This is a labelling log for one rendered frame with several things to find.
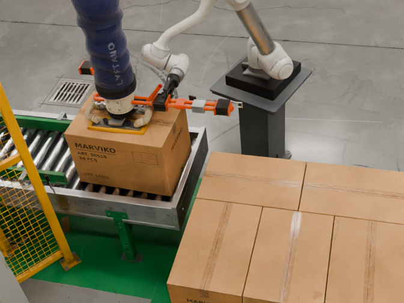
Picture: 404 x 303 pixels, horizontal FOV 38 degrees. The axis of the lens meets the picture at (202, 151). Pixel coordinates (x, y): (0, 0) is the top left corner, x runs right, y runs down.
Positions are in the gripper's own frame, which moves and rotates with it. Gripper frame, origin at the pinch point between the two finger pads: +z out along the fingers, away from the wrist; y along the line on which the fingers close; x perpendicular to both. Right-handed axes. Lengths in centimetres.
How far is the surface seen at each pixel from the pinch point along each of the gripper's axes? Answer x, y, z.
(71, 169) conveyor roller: 66, 52, 12
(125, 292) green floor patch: 24, 106, 60
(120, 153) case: 22.5, 21.8, 22.1
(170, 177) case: -4.0, 39.4, 20.3
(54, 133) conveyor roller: 92, 53, -18
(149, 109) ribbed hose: 8.1, 3.7, 3.2
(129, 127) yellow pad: 18.0, 10.1, 12.6
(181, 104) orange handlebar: -11.3, -1.4, 2.2
